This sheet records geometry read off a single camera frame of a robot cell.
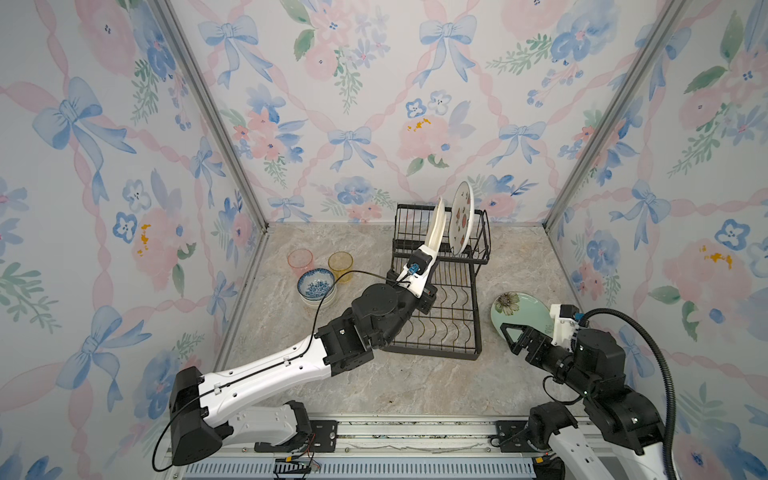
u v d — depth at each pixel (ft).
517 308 3.13
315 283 3.12
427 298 1.75
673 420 1.39
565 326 1.99
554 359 1.92
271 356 1.49
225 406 1.32
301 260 3.48
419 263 1.56
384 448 2.40
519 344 1.97
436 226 1.83
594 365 1.60
